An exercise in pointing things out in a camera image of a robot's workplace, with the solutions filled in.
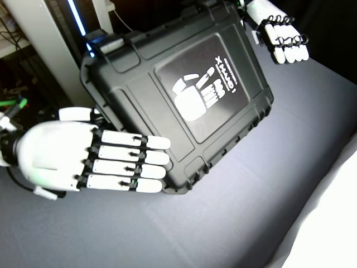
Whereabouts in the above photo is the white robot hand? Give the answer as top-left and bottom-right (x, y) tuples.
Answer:
(246, 0), (310, 66)
(18, 107), (171, 194)

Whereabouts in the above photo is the black hard plastic case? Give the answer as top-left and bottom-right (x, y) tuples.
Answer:
(80, 0), (276, 196)

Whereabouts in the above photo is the white metal pillar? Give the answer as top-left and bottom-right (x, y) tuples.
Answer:
(4, 0), (94, 107)

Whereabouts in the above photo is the white side desk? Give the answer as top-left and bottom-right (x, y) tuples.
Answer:
(0, 0), (32, 59)

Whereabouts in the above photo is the blue light strip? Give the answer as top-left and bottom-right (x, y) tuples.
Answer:
(66, 0), (97, 59)

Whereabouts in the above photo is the grey table cloth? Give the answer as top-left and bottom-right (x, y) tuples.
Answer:
(0, 16), (357, 268)

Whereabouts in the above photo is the thin white post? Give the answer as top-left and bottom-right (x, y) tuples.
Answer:
(93, 0), (115, 35)

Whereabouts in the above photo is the white power cable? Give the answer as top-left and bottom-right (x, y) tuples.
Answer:
(112, 9), (134, 32)

